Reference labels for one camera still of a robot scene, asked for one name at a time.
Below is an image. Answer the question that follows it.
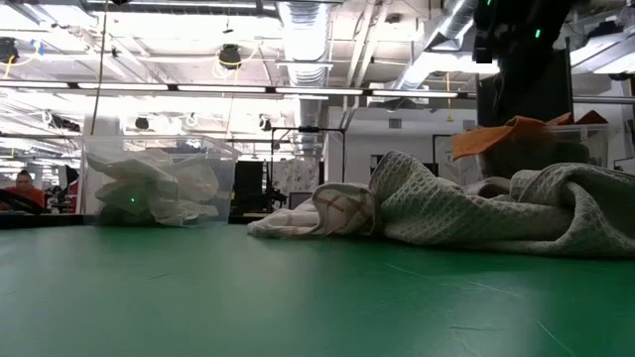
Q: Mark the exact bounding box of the long ceiling light bar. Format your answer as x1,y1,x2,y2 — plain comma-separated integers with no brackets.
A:
0,80,462,99

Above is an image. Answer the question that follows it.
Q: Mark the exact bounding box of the black cabinet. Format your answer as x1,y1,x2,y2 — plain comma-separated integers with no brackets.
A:
232,161,265,215

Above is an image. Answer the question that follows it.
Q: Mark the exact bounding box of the black frame stand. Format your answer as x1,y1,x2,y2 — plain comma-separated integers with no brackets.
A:
269,126,347,197

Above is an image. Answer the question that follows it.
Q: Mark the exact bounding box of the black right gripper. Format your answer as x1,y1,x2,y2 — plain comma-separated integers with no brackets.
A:
497,47,566,124

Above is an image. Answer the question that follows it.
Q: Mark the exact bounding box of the silver ventilation duct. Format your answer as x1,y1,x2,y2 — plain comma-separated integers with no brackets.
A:
277,0,331,165

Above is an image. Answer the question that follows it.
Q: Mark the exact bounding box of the white red-checked towel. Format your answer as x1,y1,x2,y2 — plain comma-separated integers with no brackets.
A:
246,181,382,239

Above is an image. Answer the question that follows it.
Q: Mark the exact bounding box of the person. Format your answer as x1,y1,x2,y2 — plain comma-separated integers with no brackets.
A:
58,165,80,212
2,170,47,212

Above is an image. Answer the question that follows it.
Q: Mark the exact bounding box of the green table mat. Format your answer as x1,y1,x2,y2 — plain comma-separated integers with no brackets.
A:
0,225,635,357

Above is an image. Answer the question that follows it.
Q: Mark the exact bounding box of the hanging brown cord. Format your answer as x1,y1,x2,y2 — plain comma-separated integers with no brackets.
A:
89,0,109,136

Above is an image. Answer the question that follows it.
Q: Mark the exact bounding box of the black table frame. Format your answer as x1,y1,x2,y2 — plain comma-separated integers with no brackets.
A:
0,212,85,230

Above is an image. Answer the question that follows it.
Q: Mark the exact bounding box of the clear plastic bin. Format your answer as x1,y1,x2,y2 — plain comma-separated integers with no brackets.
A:
78,133,243,229
476,123,612,180

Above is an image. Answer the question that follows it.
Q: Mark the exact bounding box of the orange towel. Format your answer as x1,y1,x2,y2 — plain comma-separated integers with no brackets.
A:
449,109,610,163

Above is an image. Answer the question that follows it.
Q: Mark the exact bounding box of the black monitor on stand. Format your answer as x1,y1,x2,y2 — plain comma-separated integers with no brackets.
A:
475,37,575,128

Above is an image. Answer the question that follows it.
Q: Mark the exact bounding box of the black ceiling camera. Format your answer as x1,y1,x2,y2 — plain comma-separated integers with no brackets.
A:
0,37,20,64
217,43,243,70

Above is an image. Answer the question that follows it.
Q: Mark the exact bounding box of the light grey waffle towel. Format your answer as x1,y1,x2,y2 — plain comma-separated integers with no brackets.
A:
367,150,635,260

